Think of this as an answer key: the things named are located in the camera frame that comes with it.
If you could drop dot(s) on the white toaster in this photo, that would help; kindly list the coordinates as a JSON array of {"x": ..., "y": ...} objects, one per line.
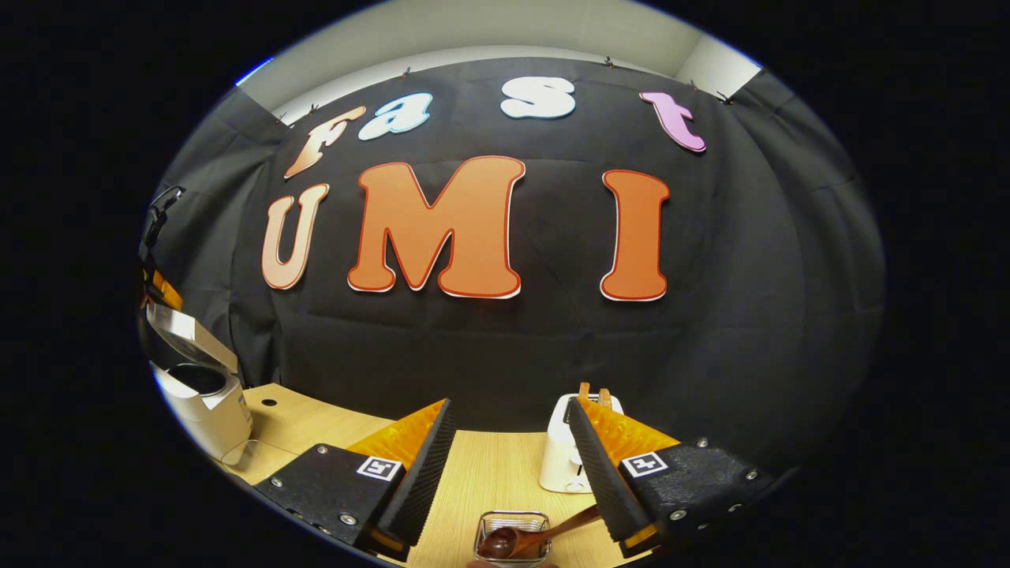
[{"x": 556, "y": 457}]

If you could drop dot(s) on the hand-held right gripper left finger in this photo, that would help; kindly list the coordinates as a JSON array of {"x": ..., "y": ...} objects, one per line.
[{"x": 418, "y": 489}]

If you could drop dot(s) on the brown wooden spoon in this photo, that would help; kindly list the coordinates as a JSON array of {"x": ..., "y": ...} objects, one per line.
[{"x": 552, "y": 530}]

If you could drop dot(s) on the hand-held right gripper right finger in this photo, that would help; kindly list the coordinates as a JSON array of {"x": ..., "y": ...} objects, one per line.
[{"x": 607, "y": 489}]

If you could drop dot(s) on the white rice cooker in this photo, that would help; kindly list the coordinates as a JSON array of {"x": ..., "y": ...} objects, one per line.
[{"x": 217, "y": 418}]

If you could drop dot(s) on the black backdrop cloth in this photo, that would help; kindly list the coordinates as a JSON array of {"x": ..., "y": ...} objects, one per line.
[{"x": 552, "y": 355}]

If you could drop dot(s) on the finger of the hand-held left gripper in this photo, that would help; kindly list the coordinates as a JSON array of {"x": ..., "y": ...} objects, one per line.
[{"x": 167, "y": 293}]

